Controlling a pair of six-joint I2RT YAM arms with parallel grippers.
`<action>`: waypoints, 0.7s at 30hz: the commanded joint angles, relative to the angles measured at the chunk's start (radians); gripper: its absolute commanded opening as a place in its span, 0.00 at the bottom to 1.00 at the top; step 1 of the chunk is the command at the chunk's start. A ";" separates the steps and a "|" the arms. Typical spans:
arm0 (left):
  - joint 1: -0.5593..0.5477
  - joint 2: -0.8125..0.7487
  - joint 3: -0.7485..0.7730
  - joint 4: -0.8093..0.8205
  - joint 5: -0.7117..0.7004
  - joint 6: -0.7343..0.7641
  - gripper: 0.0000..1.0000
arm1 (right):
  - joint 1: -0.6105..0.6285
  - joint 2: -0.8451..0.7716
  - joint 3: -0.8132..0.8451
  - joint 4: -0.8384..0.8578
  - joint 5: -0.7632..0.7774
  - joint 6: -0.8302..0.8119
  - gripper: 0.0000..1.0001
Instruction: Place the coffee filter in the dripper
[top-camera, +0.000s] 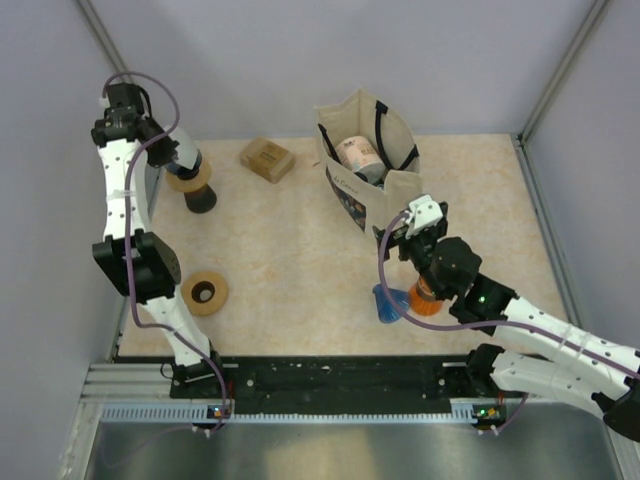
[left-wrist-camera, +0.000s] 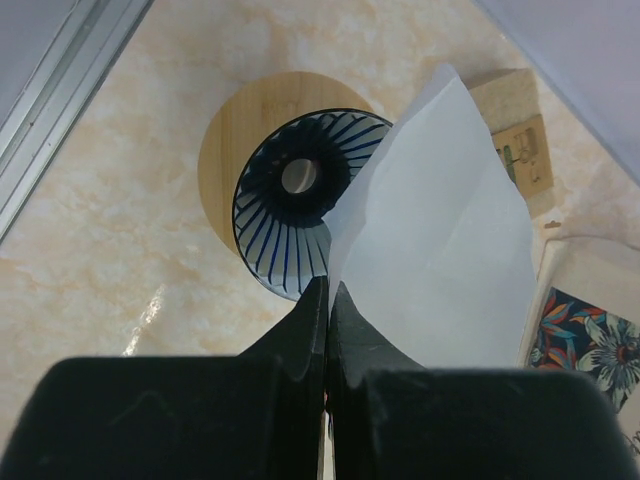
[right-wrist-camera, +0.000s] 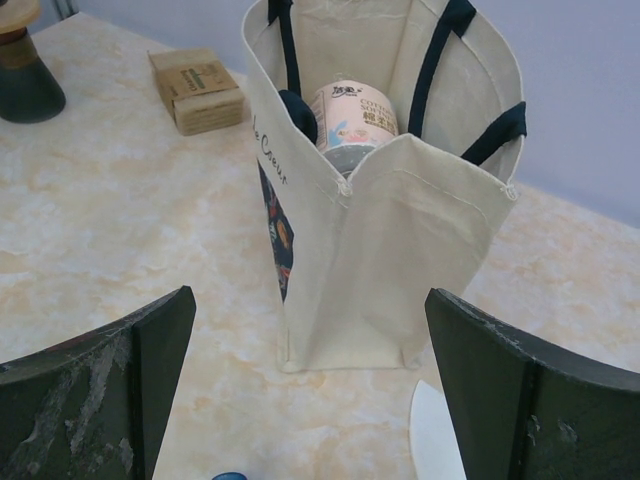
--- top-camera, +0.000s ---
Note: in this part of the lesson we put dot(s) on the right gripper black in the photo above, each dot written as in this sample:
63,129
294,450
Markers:
397,238

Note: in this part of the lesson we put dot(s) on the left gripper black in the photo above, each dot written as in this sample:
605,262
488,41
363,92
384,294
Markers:
165,153

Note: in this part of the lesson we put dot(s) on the white paper coffee filter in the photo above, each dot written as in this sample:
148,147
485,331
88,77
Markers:
187,150

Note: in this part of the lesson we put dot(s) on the blue glass dripper cone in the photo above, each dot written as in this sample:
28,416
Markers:
386,312
184,173

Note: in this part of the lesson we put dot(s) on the wooden dripper stand brown collar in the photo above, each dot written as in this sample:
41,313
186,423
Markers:
198,195

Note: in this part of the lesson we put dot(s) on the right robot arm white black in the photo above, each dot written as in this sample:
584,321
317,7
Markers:
569,365

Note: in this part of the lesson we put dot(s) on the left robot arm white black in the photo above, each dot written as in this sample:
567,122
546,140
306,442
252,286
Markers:
139,264

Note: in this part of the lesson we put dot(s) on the orange glass dripper cone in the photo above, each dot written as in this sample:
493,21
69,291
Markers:
422,299

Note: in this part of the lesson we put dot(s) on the cream tote bag floral print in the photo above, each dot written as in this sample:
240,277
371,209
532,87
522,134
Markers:
363,114

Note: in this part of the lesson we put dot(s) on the pink patterned paper roll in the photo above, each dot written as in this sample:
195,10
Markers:
359,156

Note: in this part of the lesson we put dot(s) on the kitchen cleaning pads pack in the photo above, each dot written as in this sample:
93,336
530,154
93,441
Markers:
267,159

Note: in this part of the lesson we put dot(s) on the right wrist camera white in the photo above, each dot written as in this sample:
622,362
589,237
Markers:
422,213

